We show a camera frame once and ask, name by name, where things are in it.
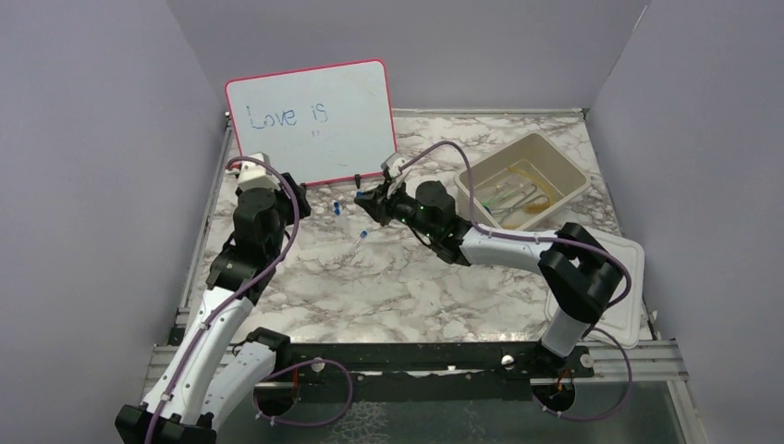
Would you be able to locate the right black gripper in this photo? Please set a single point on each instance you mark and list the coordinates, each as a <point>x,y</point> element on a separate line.
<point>377,203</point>

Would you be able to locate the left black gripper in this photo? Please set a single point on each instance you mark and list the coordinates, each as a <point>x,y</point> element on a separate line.
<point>299,191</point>

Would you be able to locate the green handled tool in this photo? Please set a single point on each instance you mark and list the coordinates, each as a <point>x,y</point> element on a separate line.
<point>493,203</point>

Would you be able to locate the metal crucible tongs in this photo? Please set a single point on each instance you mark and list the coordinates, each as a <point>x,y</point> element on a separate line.
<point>517,197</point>

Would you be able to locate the yellow rubber tubing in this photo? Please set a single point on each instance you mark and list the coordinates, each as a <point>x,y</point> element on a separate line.
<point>534,207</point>

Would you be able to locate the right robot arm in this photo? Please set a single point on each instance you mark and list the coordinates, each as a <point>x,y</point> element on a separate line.
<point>457,241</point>

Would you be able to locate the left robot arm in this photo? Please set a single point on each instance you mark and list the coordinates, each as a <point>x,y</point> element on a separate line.
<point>195,395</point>

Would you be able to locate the pink framed whiteboard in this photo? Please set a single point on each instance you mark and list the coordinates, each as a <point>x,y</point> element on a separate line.
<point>323,124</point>

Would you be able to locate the beige plastic bin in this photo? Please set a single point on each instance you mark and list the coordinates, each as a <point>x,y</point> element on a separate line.
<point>496,174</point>

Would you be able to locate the white bin lid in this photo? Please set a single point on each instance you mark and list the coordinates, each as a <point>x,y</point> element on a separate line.
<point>618,294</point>

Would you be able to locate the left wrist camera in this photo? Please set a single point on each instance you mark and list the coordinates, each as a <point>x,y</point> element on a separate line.
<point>251,176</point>

